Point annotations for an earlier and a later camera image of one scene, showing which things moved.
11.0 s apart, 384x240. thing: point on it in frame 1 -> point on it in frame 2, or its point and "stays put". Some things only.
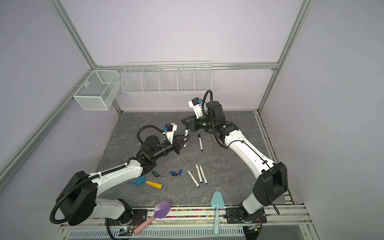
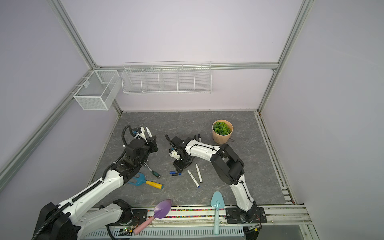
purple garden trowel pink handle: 160,211 stays put
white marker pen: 199,173 stays put
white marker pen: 204,176 -> 149,132
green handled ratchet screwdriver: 156,174 stays put
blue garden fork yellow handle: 142,180 stays put
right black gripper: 192,128 -> 179,167
